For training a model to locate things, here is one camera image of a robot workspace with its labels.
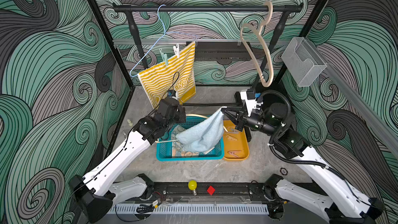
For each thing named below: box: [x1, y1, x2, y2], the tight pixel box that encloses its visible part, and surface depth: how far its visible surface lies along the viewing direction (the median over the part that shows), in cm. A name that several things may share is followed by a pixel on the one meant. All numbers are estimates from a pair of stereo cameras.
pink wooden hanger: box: [239, 0, 275, 88], surface depth 54 cm
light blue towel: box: [175, 106, 227, 153], surface depth 68 cm
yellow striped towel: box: [137, 42, 196, 110], surface depth 72 cm
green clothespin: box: [161, 52, 169, 66], surface depth 66 cm
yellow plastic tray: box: [222, 119, 250, 161], surface depth 90 cm
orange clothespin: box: [225, 134, 238, 142], surface depth 92 cm
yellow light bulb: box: [188, 179, 198, 196], surface depth 75 cm
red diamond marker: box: [206, 185, 216, 196], surface depth 74 cm
